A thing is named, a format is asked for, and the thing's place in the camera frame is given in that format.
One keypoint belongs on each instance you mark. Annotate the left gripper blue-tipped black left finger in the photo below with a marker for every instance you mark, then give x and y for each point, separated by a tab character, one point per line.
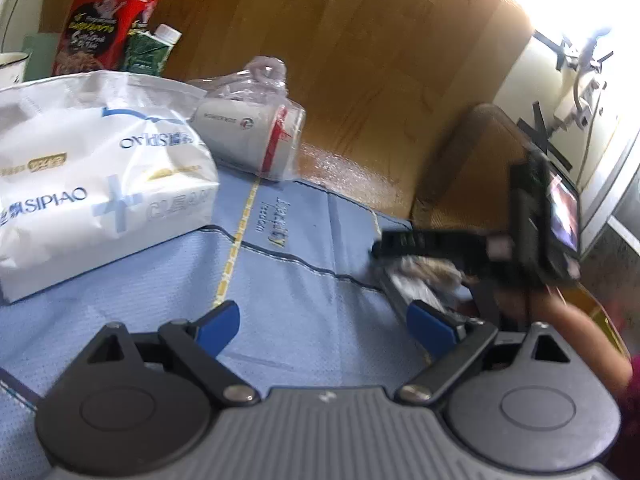
192	350

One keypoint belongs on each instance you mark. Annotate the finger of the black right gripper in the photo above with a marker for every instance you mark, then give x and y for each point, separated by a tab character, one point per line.
446	244

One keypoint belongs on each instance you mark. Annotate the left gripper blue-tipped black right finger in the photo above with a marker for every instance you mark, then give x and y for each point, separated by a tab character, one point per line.
452	341

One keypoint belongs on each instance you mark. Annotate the silver foil snack bag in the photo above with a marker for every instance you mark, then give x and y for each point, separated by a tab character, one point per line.
436	282

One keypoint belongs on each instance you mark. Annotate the person's right hand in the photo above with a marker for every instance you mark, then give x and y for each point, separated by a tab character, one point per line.
547	306

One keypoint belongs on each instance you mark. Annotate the frosted glass sliding door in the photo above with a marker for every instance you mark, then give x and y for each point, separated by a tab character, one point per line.
610	241

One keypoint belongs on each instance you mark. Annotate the blue stitched tablecloth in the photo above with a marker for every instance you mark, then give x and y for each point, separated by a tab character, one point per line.
317	337

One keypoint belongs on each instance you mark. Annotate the white tissue pack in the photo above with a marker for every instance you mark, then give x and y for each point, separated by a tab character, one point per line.
95	167

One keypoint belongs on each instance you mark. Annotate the bagged paper cup stack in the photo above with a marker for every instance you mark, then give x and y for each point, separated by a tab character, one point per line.
247	120

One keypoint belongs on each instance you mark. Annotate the green white carton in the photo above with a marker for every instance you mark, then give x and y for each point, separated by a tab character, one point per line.
147	52

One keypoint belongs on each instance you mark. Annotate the red snack box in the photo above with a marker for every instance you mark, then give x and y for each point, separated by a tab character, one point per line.
96	34

